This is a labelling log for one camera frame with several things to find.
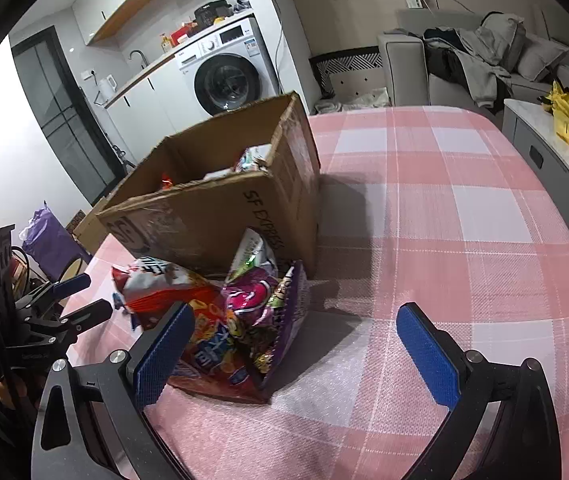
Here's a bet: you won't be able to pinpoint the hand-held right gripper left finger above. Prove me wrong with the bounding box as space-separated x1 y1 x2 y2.
31 301 196 480

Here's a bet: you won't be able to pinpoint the red white snack bag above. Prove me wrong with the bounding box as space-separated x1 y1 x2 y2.
111 256 222 331

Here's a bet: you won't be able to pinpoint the white base cabinets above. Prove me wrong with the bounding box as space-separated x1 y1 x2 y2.
104 62 205 162

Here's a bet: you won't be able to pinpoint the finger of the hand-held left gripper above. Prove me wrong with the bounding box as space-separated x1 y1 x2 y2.
39 299 114 339
29 273 92 311

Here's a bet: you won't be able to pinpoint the pink plaid tablecloth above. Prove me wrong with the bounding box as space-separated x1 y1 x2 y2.
59 105 569 480

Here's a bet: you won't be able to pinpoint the brown cardboard box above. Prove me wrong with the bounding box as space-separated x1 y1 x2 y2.
95 91 321 277

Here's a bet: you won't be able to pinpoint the grey pillow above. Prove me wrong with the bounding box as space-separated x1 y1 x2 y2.
517 35 569 82

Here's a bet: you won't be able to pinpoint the white washing machine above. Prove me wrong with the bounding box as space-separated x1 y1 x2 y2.
174 16 280 117

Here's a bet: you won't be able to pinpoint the white orange chip bag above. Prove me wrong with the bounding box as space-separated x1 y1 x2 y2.
235 144 273 172

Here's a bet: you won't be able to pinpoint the grey sofa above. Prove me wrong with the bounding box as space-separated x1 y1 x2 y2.
377 7 569 122

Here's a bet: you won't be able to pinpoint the open cardboard carton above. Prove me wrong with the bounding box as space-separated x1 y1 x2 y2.
67 197 111 257

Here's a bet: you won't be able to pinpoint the purple snack packet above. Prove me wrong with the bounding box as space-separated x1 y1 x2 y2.
252 259 311 403

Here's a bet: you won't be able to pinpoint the purple plastic bag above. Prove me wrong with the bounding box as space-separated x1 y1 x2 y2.
20 202 93 282

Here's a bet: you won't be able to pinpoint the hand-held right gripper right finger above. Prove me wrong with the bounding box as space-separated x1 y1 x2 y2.
395 302 562 480

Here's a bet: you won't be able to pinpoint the grey jacket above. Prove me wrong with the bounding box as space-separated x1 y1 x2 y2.
457 12 526 109

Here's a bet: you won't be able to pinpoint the person's left hand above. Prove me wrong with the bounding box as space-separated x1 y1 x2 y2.
0 375 41 412

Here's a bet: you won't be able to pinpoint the black framed glass door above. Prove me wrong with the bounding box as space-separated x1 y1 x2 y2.
10 26 128 194

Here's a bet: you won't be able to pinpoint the black patterned panel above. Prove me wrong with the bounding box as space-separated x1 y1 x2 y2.
309 46 384 102

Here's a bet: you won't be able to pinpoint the beige cloth on floor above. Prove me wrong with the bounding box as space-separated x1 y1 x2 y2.
314 87 390 114

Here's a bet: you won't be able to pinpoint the large red chip bag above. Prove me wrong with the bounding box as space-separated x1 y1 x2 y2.
168 300 271 405

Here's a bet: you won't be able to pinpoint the pink candy packet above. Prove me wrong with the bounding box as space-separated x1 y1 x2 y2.
220 266 281 346

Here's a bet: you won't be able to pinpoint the grey side cabinet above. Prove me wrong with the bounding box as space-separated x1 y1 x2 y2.
501 97 569 263

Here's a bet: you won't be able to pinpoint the white electric kettle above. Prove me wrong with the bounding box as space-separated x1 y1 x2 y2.
95 74 118 102

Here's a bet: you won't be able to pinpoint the black garment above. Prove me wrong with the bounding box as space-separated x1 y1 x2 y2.
423 27 470 82

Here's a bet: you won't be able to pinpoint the black kitchen appliance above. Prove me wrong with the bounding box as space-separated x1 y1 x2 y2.
193 0 233 27

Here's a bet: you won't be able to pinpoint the white green snack packet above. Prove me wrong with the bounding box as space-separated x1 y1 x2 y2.
225 227 281 283

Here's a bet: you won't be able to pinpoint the white wall cabinets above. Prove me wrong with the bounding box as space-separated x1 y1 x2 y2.
72 0 175 47

